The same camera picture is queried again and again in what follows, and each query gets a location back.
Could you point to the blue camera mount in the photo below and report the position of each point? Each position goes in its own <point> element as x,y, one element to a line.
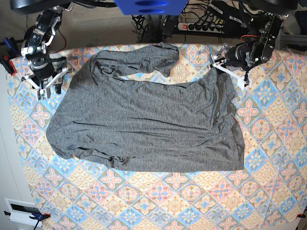
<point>151,7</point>

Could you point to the clamp bottom right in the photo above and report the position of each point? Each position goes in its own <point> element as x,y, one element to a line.
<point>302,216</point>

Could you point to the white power strip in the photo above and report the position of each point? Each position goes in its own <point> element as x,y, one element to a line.
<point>201,27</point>

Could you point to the blue clamp bottom left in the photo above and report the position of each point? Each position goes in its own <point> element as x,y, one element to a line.
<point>38,216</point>

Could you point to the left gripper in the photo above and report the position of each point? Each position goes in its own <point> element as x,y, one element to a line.
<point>238,56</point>

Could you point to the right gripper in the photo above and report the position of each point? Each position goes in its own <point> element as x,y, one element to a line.
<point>47,73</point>

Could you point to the white wall outlet box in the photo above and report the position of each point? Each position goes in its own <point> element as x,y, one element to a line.
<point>20,206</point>

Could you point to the grey t-shirt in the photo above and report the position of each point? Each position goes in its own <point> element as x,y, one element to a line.
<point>144,126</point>

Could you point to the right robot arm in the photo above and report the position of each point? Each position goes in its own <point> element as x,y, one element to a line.
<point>43,33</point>

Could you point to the red black clamp left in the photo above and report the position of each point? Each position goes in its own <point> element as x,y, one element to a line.
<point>12,52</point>

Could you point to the patterned tablecloth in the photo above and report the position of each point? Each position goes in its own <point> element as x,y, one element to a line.
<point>270,190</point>

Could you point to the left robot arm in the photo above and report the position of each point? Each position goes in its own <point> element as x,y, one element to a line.
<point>256,49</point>

